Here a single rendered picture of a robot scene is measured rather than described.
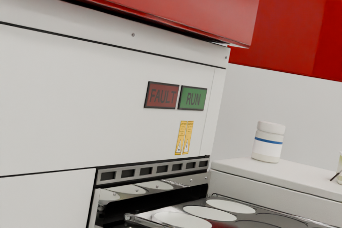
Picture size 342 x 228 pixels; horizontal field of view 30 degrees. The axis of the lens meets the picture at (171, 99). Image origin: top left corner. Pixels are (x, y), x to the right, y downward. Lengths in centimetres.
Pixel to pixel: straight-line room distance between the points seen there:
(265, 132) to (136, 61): 60
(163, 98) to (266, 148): 48
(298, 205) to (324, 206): 5
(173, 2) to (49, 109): 29
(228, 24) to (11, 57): 56
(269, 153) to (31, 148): 82
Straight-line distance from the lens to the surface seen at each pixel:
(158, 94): 115
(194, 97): 129
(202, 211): 121
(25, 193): 91
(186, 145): 131
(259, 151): 160
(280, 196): 138
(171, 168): 127
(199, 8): 115
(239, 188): 141
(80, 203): 103
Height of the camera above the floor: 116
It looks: 3 degrees down
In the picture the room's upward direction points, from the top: 10 degrees clockwise
